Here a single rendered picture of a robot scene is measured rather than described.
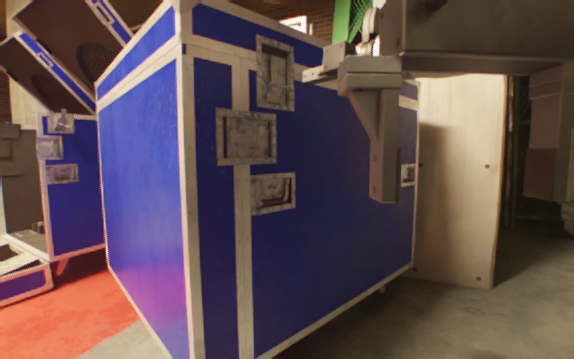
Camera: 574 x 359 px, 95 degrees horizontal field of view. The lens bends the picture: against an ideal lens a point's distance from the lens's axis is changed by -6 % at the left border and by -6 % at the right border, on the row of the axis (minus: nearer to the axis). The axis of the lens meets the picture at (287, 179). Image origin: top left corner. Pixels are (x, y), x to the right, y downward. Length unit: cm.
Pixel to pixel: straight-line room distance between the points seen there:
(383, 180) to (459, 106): 155
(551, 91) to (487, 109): 147
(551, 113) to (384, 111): 13
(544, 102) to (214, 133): 54
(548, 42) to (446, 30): 7
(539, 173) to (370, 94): 15
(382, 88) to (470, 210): 158
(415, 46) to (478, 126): 154
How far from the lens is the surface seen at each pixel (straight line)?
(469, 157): 173
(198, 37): 66
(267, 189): 74
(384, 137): 21
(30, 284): 196
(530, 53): 26
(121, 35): 219
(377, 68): 21
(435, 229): 177
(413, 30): 22
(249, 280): 75
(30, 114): 485
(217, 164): 64
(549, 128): 29
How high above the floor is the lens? 74
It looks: 6 degrees down
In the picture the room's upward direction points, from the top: straight up
